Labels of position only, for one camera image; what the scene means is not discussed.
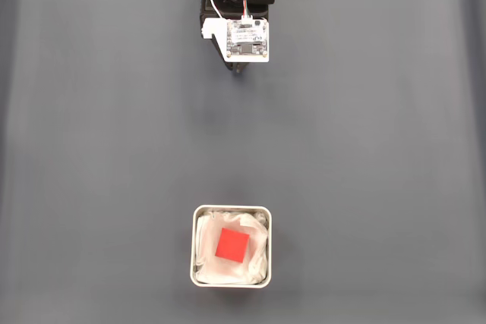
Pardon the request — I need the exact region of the red cube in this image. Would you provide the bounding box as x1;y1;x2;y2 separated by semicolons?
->
214;227;251;264

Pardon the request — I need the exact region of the white square box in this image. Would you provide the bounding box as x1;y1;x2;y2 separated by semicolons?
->
189;204;273;289

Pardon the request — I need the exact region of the dark grey mat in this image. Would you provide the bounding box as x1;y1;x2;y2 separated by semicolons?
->
0;0;486;324

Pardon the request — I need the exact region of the white crumpled tissue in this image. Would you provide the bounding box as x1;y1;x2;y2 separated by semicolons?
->
194;207;270;285

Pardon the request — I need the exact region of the white camera board mount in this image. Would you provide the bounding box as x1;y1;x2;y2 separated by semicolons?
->
202;15;270;63

